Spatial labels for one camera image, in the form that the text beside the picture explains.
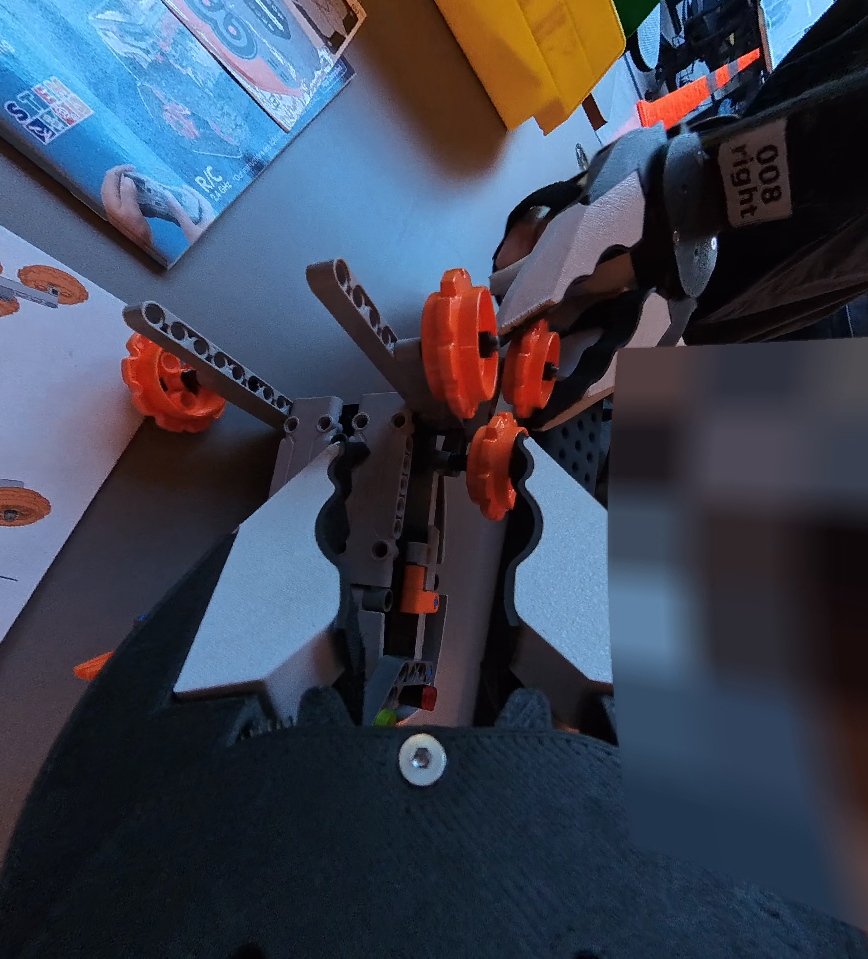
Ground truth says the green plastic bin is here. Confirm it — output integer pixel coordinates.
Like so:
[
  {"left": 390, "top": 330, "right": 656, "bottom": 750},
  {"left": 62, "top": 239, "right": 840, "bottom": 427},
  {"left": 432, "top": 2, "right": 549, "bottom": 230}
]
[{"left": 614, "top": 0, "right": 663, "bottom": 38}]

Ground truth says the person's right hand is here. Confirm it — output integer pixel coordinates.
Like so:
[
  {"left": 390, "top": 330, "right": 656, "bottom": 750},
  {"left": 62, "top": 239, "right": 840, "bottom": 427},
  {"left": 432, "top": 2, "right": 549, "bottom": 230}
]
[{"left": 495, "top": 216, "right": 556, "bottom": 272}]

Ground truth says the yellow plastic bin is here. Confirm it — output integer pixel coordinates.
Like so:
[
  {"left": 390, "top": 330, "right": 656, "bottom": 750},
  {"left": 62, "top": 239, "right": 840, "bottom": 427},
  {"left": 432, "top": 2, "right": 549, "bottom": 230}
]
[{"left": 434, "top": 0, "right": 627, "bottom": 136}]

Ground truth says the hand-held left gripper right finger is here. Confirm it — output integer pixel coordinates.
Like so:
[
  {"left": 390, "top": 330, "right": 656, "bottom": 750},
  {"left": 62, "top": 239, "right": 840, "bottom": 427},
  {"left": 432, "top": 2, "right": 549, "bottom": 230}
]
[{"left": 503, "top": 435, "right": 615, "bottom": 722}]

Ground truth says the grey orange brick robot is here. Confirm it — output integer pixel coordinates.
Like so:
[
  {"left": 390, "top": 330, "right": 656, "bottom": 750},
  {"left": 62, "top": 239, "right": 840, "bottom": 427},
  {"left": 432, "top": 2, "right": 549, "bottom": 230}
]
[{"left": 121, "top": 258, "right": 562, "bottom": 729}]

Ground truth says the grey desk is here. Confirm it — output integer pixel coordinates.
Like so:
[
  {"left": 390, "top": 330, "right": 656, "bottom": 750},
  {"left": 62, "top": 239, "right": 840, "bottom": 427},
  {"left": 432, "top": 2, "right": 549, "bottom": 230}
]
[{"left": 0, "top": 0, "right": 667, "bottom": 953}]

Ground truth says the white instruction booklet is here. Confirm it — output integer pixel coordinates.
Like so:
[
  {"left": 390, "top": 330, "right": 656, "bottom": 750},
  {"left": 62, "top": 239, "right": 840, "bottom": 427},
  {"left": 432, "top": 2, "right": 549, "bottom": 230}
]
[{"left": 0, "top": 195, "right": 144, "bottom": 713}]

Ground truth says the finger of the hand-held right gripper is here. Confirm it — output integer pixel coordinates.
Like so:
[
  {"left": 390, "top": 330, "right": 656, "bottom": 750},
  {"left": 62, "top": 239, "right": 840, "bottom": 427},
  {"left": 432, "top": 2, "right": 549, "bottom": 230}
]
[
  {"left": 539, "top": 288, "right": 697, "bottom": 433},
  {"left": 488, "top": 168, "right": 663, "bottom": 338}
]

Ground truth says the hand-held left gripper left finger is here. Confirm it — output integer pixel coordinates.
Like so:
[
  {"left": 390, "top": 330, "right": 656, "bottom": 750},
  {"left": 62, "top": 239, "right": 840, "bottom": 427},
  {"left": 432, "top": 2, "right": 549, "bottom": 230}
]
[{"left": 174, "top": 441, "right": 369, "bottom": 726}]

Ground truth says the blue robot kit manual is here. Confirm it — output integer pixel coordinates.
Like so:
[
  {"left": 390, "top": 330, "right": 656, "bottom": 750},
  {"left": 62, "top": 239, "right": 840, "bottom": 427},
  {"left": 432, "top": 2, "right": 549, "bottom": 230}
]
[{"left": 0, "top": 0, "right": 356, "bottom": 271}]

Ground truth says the orange striped bar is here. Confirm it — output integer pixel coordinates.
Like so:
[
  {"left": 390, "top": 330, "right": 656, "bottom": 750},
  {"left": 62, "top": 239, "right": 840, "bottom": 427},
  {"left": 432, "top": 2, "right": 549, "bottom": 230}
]
[{"left": 636, "top": 48, "right": 763, "bottom": 130}]

